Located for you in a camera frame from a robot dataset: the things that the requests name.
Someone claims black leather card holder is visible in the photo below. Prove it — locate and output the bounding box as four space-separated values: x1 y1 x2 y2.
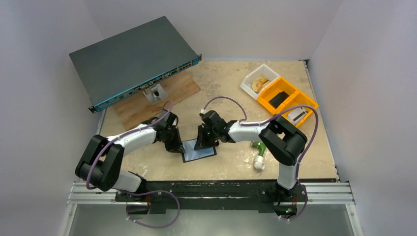
181 139 217 163

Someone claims gold VIP card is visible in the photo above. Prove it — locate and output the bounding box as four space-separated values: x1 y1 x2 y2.
251 76 269 93

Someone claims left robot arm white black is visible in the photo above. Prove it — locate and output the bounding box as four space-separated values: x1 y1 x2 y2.
75 110 185 201

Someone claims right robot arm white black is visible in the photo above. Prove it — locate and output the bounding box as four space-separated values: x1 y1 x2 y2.
194 110 311 200

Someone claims black card in yellow bin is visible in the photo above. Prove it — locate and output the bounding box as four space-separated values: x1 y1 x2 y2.
269 91 289 109

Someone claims silver card in yellow bin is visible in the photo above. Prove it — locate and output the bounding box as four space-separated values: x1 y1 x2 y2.
287 107 308 125

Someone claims wooden board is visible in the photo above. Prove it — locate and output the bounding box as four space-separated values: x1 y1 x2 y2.
113 71 200 130

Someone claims green white pipe fitting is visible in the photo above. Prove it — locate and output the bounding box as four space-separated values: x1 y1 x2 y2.
251 142 266 171

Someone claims white plastic bin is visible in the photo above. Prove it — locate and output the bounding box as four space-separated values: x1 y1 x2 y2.
239 64 280 100

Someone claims yellow plastic bin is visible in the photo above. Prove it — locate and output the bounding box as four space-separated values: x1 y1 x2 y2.
256 77 319 127

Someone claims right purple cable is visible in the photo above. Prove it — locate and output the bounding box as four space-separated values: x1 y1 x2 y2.
200 96 319 183

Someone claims small metal bracket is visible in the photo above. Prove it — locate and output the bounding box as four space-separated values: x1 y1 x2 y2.
143 84 168 105

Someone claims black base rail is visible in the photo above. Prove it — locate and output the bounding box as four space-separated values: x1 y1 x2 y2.
115 179 308 217

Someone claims grey blue network switch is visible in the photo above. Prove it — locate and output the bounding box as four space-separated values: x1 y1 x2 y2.
69 16 202 113

